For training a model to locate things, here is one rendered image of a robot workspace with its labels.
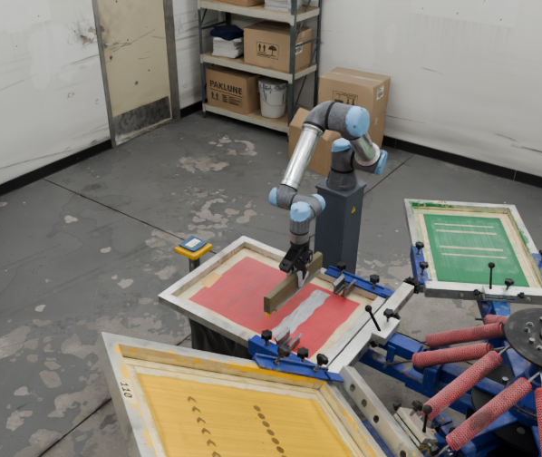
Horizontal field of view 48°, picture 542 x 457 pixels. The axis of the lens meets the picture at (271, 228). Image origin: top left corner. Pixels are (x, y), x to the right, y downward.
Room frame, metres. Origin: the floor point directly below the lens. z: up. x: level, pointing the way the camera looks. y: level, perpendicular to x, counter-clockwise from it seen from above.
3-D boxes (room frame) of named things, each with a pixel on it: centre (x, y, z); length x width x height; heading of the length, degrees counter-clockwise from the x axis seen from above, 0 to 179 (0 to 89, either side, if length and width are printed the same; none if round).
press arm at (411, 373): (1.78, -0.37, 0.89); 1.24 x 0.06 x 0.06; 55
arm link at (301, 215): (2.00, -0.11, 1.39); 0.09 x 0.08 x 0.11; 149
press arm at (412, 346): (1.71, -0.48, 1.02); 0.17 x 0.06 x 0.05; 55
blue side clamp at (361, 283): (2.12, -0.37, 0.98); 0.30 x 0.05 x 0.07; 55
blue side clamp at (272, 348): (1.67, -0.05, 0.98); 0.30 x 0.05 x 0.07; 55
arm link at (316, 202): (2.09, -0.15, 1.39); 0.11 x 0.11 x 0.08; 59
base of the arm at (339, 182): (2.65, -0.34, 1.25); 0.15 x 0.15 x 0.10
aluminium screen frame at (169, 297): (2.03, -0.02, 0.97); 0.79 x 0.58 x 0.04; 55
